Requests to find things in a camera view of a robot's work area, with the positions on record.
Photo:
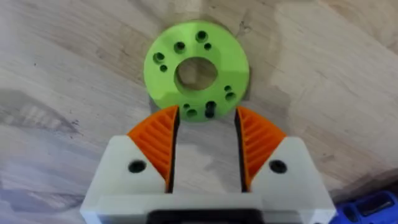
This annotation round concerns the green disc with holes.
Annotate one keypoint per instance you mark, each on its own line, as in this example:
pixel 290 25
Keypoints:
pixel 196 71

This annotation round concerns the blue electric screwdriver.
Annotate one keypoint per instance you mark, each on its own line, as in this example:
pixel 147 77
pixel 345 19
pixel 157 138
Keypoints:
pixel 364 208

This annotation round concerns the right gripper white and orange left finger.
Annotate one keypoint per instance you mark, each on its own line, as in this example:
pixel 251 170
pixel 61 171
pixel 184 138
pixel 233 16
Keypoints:
pixel 149 149

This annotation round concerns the small black screw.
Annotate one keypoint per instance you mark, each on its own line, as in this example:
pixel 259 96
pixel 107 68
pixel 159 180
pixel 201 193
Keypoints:
pixel 210 109

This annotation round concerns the right gripper white and orange right finger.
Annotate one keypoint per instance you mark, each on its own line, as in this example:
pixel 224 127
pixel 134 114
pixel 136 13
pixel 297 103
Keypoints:
pixel 267 149

